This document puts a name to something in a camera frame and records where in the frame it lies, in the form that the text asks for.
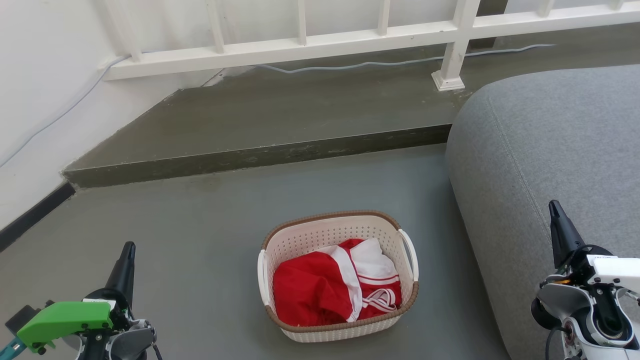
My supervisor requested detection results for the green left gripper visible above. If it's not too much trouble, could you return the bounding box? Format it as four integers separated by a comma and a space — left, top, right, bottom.
16, 242, 137, 354

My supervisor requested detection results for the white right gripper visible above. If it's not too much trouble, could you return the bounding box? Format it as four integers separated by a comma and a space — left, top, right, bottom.
548, 200, 640, 296

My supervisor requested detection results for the white perforated laundry basket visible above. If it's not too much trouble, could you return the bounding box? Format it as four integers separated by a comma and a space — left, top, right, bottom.
257, 210, 420, 343

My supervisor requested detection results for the grey fabric sofa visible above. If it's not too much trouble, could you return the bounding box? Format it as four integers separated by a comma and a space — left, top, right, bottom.
445, 65, 640, 360

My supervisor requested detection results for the red and white garment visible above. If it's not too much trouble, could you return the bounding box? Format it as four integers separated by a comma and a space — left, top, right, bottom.
273, 238, 403, 327

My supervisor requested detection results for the white wooden railing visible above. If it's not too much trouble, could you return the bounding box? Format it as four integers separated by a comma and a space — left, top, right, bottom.
92, 0, 640, 92

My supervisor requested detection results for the black wall baseboard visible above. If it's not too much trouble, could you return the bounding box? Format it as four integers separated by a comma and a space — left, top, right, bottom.
0, 182, 76, 253

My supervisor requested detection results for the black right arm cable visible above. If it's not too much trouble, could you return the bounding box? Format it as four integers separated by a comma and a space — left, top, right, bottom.
544, 325, 568, 360

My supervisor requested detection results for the thin grey floor cable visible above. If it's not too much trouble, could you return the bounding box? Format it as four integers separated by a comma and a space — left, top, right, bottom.
0, 44, 557, 169

